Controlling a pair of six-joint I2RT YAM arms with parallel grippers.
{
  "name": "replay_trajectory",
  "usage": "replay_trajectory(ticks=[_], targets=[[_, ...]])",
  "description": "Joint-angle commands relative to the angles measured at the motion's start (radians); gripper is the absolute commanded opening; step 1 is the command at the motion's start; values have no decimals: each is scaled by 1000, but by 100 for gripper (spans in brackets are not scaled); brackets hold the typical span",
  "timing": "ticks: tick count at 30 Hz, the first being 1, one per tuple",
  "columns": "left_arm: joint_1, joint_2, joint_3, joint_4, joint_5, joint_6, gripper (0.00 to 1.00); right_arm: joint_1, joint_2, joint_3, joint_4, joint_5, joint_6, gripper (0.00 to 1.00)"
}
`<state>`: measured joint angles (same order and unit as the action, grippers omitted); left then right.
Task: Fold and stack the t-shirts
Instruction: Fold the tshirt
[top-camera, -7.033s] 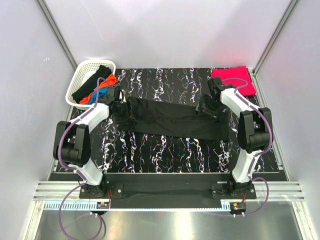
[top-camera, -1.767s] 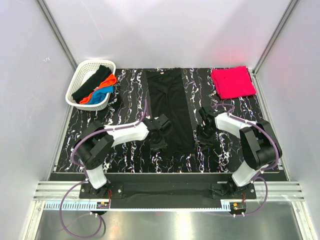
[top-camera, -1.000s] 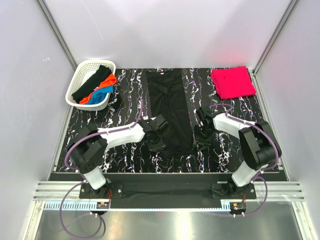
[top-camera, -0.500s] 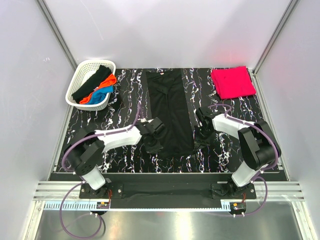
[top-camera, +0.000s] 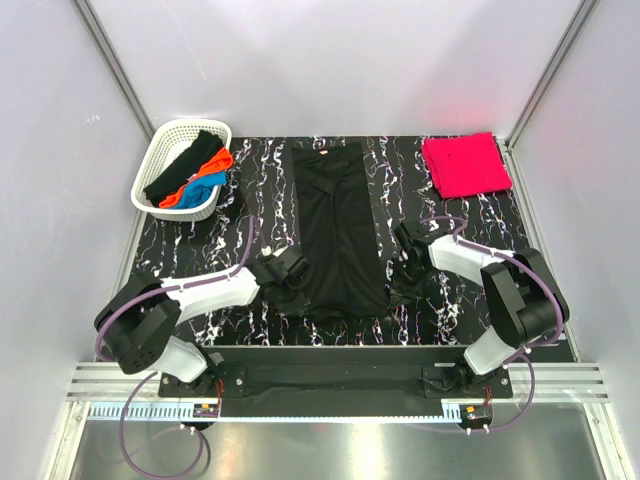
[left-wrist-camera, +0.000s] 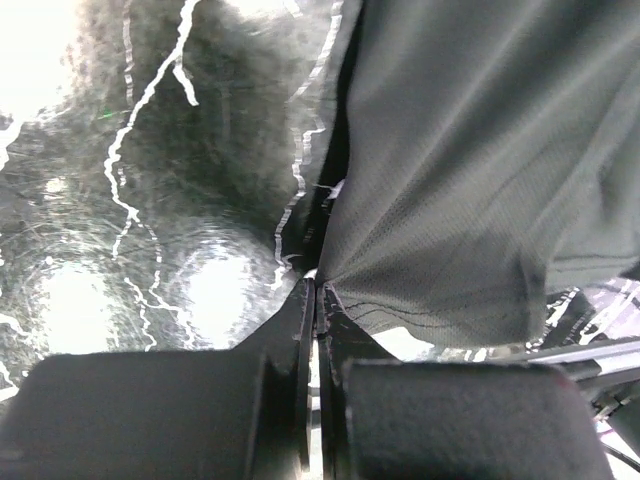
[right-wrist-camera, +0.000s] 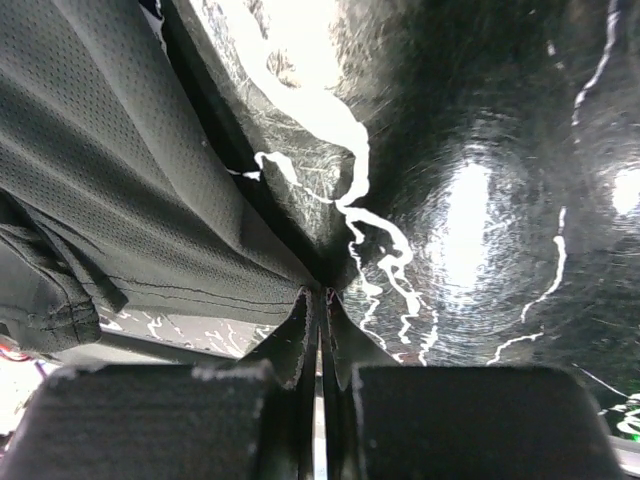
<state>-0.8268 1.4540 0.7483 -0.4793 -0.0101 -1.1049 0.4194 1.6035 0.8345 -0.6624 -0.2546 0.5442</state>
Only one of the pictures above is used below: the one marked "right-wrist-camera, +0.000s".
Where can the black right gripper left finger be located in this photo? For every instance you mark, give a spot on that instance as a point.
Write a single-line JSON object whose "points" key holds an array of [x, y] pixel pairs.
{"points": [[248, 419]]}

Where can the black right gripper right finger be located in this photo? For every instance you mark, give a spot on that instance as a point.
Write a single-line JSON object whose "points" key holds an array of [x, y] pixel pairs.
{"points": [[389, 421]]}

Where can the black t shirt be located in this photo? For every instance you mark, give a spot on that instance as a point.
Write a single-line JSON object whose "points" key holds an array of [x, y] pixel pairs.
{"points": [[111, 195]]}

